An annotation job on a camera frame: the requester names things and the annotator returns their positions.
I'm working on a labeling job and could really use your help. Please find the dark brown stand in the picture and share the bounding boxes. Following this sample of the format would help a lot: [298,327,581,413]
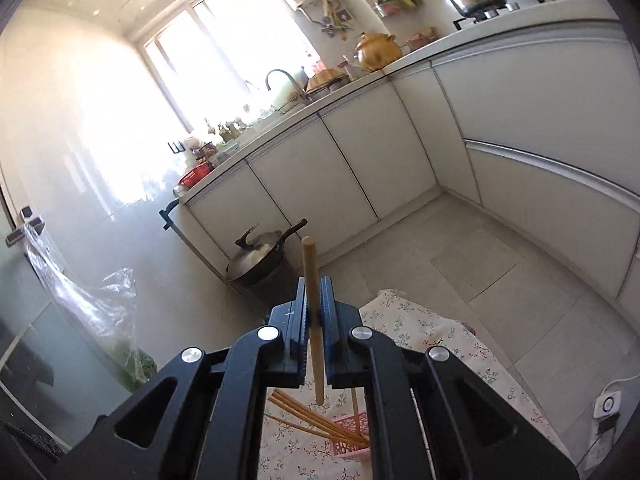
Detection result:
[227,255,306,321]

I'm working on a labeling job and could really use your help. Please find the row of seasoning bottles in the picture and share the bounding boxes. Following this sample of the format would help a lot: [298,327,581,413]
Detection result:
[202,117,248,143]

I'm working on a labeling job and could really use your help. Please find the white power strip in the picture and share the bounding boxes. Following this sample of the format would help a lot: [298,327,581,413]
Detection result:
[582,387,626,466]

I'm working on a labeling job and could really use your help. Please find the black bracket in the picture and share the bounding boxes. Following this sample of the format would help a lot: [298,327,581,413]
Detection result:
[160,199,181,231]

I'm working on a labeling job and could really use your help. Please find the frosted glass door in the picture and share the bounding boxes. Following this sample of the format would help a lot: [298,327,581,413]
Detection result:
[0,180,166,466]

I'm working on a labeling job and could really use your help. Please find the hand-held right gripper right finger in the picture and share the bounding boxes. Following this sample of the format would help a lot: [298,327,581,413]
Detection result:
[320,275,581,480]

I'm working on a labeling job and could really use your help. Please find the white cable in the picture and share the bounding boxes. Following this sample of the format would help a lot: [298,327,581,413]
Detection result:
[600,375,633,396]

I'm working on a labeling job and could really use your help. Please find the pink perforated utensil holder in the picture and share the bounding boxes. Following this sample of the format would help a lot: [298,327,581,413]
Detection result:
[327,412,373,461]

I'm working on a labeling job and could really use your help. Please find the white kitchen cabinet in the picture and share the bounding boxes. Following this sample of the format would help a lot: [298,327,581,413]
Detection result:
[172,0,640,321]

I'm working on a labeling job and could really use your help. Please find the hanging kitchen utensils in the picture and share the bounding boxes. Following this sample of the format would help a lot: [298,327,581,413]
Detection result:
[320,0,358,41]

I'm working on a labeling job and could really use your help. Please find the curved metal faucet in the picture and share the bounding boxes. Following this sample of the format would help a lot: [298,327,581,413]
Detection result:
[264,68,307,106]

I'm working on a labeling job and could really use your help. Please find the clear plastic bag of greens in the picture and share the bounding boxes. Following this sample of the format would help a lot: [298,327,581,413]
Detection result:
[22,222,158,393]

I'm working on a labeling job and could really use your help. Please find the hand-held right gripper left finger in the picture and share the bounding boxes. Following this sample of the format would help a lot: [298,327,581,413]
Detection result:
[50,276,308,480]

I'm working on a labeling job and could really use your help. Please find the wok with metal lid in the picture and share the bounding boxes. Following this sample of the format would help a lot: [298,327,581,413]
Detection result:
[225,218,309,286]

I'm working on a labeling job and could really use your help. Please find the floral tablecloth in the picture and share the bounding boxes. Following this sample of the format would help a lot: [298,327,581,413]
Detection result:
[260,288,551,480]

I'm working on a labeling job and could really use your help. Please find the red bowl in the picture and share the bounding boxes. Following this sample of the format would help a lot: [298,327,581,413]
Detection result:
[178,162,213,188]

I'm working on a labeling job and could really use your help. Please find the kitchen window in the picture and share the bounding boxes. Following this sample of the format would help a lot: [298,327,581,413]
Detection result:
[142,0,326,133]

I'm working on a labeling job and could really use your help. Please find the bamboo steamer basket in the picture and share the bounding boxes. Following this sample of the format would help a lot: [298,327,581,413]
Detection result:
[306,67,351,93]

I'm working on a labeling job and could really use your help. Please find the metal door handle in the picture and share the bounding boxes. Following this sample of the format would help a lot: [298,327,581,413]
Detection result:
[5,205,43,246]

